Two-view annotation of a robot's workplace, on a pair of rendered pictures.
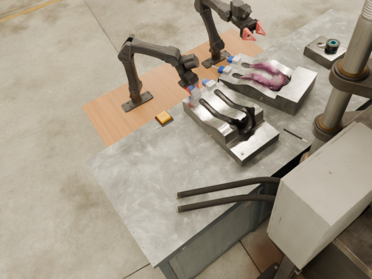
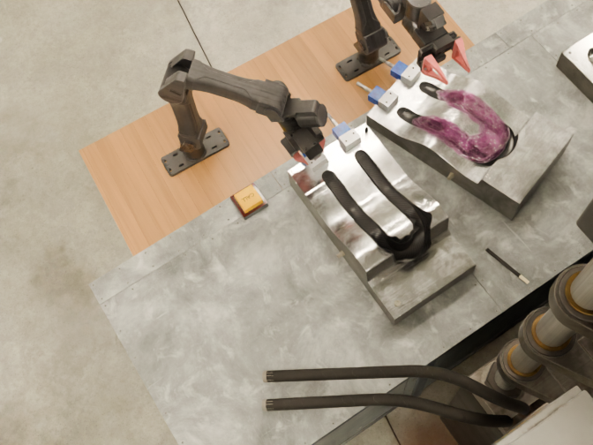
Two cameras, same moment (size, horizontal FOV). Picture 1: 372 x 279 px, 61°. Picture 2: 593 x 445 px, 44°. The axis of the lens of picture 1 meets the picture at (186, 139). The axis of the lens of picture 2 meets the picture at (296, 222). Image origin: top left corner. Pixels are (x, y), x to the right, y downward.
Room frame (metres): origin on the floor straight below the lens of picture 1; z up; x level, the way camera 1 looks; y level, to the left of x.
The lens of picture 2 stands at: (0.32, -0.10, 2.69)
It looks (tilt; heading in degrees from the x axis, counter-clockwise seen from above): 67 degrees down; 5
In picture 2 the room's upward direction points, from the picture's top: 12 degrees counter-clockwise
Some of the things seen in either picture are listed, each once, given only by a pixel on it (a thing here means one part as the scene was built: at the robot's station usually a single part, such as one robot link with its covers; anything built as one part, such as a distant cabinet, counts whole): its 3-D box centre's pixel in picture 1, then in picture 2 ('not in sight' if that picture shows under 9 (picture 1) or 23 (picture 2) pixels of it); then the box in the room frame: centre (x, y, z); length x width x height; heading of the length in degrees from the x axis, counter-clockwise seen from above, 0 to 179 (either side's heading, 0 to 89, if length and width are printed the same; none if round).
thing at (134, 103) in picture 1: (135, 97); (192, 146); (1.39, 0.25, 0.84); 0.20 x 0.07 x 0.08; 115
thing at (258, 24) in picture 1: (257, 31); (454, 59); (1.33, -0.46, 1.19); 0.09 x 0.07 x 0.07; 25
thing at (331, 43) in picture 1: (332, 45); not in sight; (1.47, -0.98, 0.89); 0.08 x 0.08 x 0.04
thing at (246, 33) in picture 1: (251, 34); (441, 66); (1.31, -0.42, 1.19); 0.09 x 0.07 x 0.07; 25
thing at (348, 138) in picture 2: (205, 82); (340, 130); (1.35, -0.18, 0.89); 0.13 x 0.05 x 0.05; 28
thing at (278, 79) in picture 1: (264, 73); (464, 122); (1.32, -0.52, 0.90); 0.26 x 0.18 x 0.08; 45
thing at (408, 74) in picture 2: (230, 59); (397, 69); (1.55, -0.37, 0.86); 0.13 x 0.05 x 0.05; 45
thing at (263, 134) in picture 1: (228, 116); (379, 217); (1.08, -0.25, 0.87); 0.50 x 0.26 x 0.14; 28
